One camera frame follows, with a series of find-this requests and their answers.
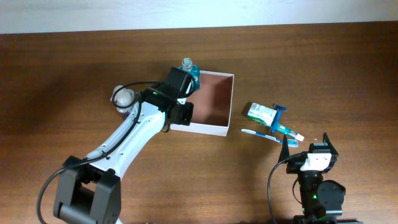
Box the blue white toothbrush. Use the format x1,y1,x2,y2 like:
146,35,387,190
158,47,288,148
241,129,299,147

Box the blue disposable razor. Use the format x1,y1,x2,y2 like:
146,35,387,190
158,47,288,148
271,103,287,134

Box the green toothpaste tube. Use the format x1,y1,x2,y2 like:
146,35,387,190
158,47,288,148
276,124,304,141

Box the green white soap packet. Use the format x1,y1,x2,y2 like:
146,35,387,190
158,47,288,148
247,103,277,127

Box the white square cardboard box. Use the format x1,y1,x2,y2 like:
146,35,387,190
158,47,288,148
171,70,234,137

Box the teal mouthwash bottle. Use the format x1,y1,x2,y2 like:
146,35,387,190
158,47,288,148
179,58,200,91

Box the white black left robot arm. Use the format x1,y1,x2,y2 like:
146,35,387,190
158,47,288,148
53,82,196,224

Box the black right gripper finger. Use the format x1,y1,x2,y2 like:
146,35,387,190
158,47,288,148
323,133,339,156
278,144,290,162

